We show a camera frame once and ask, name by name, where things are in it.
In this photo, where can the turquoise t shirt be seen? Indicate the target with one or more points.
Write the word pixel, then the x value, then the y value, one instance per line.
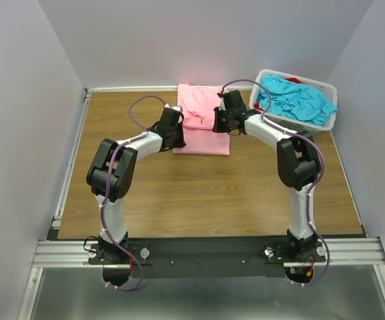
pixel 311 107

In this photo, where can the white plastic laundry basket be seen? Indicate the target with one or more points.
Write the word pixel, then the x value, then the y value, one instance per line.
pixel 328 90

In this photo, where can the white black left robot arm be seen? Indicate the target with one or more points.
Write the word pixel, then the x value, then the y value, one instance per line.
pixel 111 174

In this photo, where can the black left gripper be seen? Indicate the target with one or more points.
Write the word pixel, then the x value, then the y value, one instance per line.
pixel 181 142

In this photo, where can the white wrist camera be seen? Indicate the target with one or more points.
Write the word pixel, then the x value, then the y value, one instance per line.
pixel 178 110
pixel 222 106

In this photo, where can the red t shirt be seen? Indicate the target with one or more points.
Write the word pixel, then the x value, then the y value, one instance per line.
pixel 283 91

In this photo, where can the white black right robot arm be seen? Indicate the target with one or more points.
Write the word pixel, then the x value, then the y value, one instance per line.
pixel 298 163

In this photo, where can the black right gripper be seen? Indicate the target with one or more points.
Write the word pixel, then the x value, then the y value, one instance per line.
pixel 217 127

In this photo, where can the aluminium front frame rail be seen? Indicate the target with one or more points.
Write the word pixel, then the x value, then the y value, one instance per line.
pixel 58 254

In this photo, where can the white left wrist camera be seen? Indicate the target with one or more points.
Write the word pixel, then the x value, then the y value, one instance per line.
pixel 178 110

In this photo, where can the pink t shirt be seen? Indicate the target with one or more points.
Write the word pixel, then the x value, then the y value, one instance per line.
pixel 198 105

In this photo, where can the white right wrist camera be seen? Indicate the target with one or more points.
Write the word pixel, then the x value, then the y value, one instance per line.
pixel 222 106

